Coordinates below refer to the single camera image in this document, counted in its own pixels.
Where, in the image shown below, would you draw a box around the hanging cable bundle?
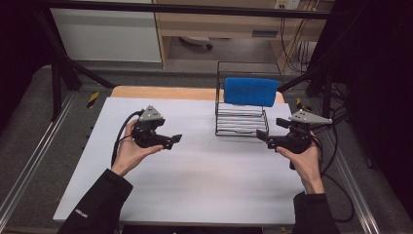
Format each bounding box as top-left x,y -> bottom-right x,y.
280,18 -> 318,74

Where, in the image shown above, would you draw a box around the black wire rack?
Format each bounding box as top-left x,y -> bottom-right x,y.
214,60 -> 283,138

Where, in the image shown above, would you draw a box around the white wall socket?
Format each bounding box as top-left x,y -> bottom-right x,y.
274,0 -> 301,10

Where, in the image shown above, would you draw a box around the left hand-held gripper cable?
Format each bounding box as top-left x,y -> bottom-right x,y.
110,110 -> 144,168

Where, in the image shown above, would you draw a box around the person's right hand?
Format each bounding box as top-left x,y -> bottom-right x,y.
276,131 -> 325,195

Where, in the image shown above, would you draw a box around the office chair base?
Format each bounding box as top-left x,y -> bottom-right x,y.
178,35 -> 214,51

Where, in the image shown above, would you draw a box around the black frame crossbar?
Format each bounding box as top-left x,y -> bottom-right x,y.
32,0 -> 339,20

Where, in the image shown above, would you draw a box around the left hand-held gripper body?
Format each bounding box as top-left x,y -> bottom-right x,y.
131,104 -> 174,150

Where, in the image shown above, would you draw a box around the blue towel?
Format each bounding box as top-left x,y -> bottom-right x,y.
222,76 -> 281,108

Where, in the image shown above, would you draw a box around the yellow black tape marker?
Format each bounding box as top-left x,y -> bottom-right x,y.
295,97 -> 314,112
86,91 -> 100,109

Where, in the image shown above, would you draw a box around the wooden table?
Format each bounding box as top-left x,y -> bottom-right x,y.
110,85 -> 285,104

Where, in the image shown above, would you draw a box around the white cabinet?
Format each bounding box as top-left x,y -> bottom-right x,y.
52,8 -> 163,63

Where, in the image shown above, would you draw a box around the white table cover sheet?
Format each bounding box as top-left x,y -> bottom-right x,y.
53,97 -> 305,226

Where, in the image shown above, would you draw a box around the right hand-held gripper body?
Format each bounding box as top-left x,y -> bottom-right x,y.
266,109 -> 334,154

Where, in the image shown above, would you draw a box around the aluminium rail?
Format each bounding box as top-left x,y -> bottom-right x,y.
319,128 -> 381,234
0,92 -> 77,222

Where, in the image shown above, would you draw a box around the light wooden desk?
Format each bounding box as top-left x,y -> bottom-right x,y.
152,0 -> 335,67

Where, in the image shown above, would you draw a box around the dark curtain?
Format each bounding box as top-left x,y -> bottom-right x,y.
334,0 -> 413,215
0,0 -> 53,128

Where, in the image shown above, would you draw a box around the person's left hand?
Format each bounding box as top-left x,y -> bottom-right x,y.
110,119 -> 165,178

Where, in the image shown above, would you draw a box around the hand-held gripper cable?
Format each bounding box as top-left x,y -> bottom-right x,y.
110,110 -> 144,168
311,133 -> 356,223

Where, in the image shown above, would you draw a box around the black floor cables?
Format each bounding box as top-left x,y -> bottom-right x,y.
311,84 -> 350,137

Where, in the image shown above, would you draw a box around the right hand-held gripper cable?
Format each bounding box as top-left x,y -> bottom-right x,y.
311,133 -> 356,223

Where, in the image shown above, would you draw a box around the black frame strut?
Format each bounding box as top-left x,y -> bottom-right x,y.
32,9 -> 116,121
277,64 -> 335,128

